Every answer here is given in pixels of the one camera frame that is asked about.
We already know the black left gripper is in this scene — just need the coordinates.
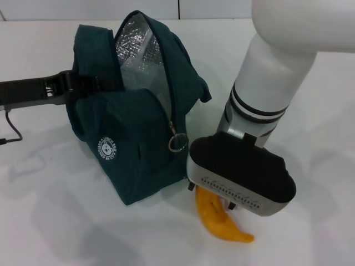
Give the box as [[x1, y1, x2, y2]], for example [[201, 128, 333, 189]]
[[0, 70, 125, 108]]

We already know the yellow banana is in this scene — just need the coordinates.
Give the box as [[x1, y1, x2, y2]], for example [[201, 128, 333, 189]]
[[195, 186, 255, 244]]

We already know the dark teal insulated lunch bag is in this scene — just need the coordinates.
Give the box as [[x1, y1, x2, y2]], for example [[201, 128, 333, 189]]
[[65, 10, 213, 206]]

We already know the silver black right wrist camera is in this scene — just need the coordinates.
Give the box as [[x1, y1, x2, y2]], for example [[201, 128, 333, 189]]
[[186, 131, 297, 217]]

